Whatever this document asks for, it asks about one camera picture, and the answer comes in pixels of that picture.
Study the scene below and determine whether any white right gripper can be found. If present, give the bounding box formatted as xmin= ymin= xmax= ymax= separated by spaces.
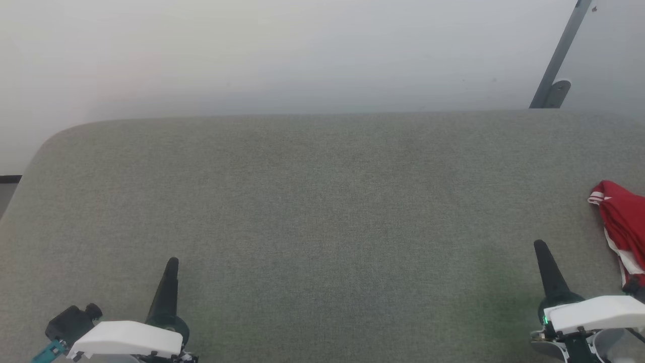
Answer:
xmin=534 ymin=239 xmax=645 ymax=337

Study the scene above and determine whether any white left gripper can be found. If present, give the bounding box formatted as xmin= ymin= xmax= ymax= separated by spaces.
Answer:
xmin=67 ymin=257 xmax=191 ymax=361

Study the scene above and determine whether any grey pole bracket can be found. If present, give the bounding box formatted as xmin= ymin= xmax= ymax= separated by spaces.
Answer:
xmin=544 ymin=80 xmax=571 ymax=109

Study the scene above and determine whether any red and white jersey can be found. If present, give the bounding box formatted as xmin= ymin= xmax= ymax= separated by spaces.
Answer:
xmin=588 ymin=180 xmax=645 ymax=290

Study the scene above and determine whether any grey-green fabric sofa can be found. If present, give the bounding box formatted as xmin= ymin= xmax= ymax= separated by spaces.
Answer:
xmin=0 ymin=108 xmax=645 ymax=363

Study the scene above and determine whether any grey metal pole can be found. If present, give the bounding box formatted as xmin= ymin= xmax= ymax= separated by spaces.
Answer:
xmin=529 ymin=0 xmax=593 ymax=109

